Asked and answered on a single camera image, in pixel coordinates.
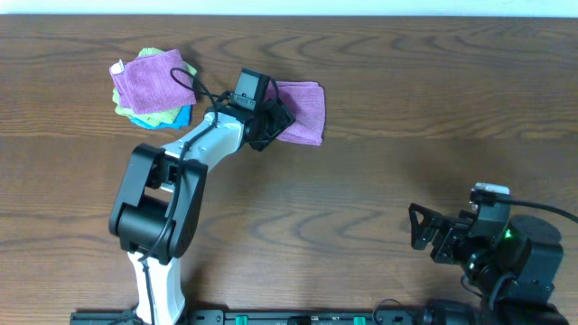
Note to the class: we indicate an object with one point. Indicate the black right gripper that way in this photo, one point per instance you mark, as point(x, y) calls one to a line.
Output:
point(452, 233)

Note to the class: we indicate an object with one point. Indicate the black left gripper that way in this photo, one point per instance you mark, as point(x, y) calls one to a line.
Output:
point(282, 119)

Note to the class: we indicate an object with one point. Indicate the purple microfiber cloth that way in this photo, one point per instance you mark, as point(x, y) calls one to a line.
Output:
point(306, 101)

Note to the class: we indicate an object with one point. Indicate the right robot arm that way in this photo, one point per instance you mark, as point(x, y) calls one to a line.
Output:
point(512, 261)

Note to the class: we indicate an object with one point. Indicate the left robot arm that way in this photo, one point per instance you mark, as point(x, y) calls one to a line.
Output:
point(157, 208)

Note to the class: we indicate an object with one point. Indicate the folded blue cloth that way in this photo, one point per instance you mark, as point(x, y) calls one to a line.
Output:
point(183, 119)

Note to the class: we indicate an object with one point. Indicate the folded green cloth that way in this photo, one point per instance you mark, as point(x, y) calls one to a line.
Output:
point(179, 75)

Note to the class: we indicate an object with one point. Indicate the folded purple cloth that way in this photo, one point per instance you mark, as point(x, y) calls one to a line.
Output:
point(145, 85)

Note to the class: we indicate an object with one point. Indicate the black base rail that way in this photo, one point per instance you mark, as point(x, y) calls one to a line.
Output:
point(388, 312)

